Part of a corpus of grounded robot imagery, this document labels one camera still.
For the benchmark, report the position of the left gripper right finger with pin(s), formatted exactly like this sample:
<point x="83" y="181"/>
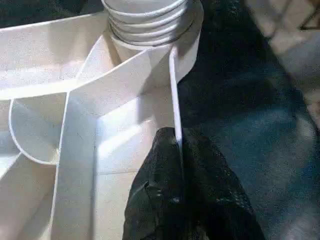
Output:
<point x="215" y="200"/>

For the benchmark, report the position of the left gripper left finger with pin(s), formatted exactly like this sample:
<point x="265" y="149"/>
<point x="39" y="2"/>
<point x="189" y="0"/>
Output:
<point x="157" y="190"/>

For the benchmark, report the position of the white plastic table top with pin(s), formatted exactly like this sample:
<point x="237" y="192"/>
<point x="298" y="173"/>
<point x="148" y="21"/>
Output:
<point x="100" y="100"/>

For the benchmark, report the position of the white plastic table leg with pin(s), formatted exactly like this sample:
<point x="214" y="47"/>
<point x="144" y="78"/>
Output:
<point x="150" y="22"/>

